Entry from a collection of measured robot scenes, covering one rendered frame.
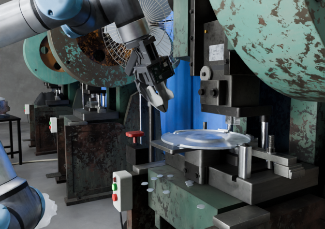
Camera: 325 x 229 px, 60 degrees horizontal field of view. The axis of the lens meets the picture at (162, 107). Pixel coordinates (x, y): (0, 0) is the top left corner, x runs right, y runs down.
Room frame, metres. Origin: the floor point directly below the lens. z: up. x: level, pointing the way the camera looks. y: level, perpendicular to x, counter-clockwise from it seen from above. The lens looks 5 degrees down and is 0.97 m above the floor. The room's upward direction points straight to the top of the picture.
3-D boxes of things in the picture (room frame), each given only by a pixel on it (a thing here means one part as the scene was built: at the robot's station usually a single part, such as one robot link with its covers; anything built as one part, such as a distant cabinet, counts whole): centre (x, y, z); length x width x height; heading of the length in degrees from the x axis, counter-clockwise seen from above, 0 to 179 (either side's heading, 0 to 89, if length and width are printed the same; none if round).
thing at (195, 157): (0.89, -0.10, 0.72); 0.25 x 0.14 x 0.14; 120
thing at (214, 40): (0.96, -0.22, 1.04); 0.17 x 0.15 x 0.30; 120
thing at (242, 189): (0.98, -0.25, 0.68); 0.45 x 0.30 x 0.06; 30
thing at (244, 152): (0.77, -0.23, 0.75); 0.03 x 0.03 x 0.10; 30
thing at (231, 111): (0.98, -0.25, 0.86); 0.20 x 0.16 x 0.05; 30
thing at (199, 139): (0.92, -0.14, 0.78); 0.29 x 0.29 x 0.01
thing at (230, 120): (0.98, -0.24, 0.84); 0.05 x 0.03 x 0.04; 30
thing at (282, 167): (0.84, -0.34, 0.76); 0.17 x 0.06 x 0.10; 30
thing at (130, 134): (1.15, 0.11, 0.72); 0.07 x 0.06 x 0.08; 120
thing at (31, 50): (4.16, 1.24, 0.87); 1.53 x 0.99 x 1.74; 123
